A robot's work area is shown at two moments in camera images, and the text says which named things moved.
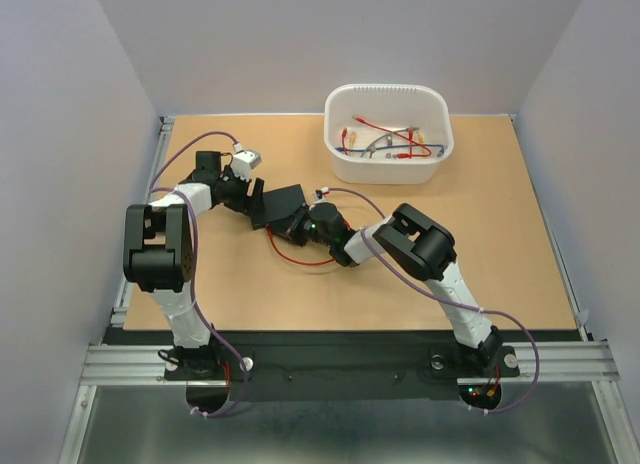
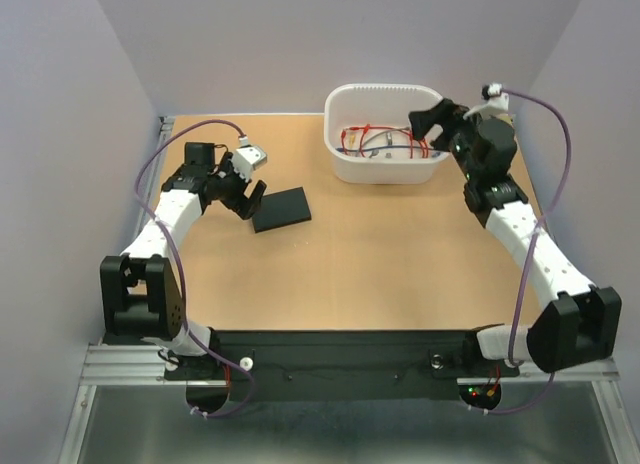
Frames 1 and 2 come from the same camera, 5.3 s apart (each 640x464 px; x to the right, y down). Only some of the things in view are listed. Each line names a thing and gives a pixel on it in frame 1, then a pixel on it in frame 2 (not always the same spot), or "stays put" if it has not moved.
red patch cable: (296, 261) -> (367, 127)
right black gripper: (294, 229) -> (424, 121)
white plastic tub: (387, 133) stays put
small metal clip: (389, 139) stays put
